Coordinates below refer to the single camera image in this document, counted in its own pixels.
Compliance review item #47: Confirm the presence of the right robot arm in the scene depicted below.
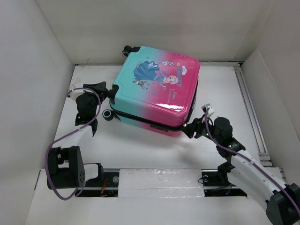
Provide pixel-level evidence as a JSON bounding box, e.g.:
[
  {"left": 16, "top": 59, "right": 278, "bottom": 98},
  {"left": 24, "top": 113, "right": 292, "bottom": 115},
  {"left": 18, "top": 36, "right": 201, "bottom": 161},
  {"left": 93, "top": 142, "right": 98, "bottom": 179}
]
[{"left": 181, "top": 115, "right": 300, "bottom": 225}]

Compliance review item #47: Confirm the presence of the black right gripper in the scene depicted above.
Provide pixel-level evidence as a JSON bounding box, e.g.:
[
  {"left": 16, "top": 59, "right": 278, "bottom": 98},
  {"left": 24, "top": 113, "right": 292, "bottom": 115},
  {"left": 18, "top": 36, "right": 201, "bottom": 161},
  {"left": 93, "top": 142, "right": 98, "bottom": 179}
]
[{"left": 179, "top": 114, "right": 221, "bottom": 144}]

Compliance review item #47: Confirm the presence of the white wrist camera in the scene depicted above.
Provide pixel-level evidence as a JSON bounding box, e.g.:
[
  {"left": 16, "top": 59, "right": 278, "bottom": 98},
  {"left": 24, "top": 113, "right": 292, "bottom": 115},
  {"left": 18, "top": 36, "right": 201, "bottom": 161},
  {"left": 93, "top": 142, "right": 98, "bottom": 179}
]
[
  {"left": 67, "top": 85, "right": 84, "bottom": 101},
  {"left": 202, "top": 104, "right": 215, "bottom": 118}
]

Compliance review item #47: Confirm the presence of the pink and teal suitcase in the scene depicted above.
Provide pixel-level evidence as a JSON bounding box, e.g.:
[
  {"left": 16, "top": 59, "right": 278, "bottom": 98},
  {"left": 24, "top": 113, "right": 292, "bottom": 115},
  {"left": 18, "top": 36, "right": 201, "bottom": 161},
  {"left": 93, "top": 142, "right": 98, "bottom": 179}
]
[{"left": 102, "top": 45, "right": 200, "bottom": 137}]

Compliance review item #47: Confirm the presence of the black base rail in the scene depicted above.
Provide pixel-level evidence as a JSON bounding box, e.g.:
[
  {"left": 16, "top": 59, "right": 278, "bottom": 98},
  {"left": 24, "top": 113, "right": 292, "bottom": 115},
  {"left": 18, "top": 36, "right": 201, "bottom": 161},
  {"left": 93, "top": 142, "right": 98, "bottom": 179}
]
[{"left": 78, "top": 169, "right": 247, "bottom": 198}]

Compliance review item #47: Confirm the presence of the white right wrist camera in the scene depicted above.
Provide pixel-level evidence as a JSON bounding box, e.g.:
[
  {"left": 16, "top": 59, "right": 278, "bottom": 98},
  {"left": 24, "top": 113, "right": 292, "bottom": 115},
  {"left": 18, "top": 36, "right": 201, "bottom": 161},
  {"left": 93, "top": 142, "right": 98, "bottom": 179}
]
[{"left": 202, "top": 104, "right": 215, "bottom": 118}]

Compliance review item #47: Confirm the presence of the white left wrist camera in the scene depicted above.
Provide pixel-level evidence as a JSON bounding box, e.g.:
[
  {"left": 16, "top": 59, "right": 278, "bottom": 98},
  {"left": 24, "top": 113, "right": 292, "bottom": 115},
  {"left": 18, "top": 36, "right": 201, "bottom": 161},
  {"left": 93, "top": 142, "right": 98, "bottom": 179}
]
[{"left": 67, "top": 85, "right": 84, "bottom": 101}]

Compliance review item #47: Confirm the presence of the aluminium frame rail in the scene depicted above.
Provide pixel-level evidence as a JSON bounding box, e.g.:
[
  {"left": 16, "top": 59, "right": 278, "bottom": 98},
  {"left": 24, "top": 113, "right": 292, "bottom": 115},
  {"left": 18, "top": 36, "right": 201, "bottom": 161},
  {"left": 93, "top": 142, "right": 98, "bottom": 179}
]
[{"left": 197, "top": 61, "right": 273, "bottom": 167}]

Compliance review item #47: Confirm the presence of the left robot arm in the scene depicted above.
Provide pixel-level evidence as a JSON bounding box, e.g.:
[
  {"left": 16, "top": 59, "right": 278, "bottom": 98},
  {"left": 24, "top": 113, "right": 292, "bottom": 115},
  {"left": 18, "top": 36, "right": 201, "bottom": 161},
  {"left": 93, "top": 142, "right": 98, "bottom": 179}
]
[{"left": 45, "top": 82, "right": 109, "bottom": 190}]

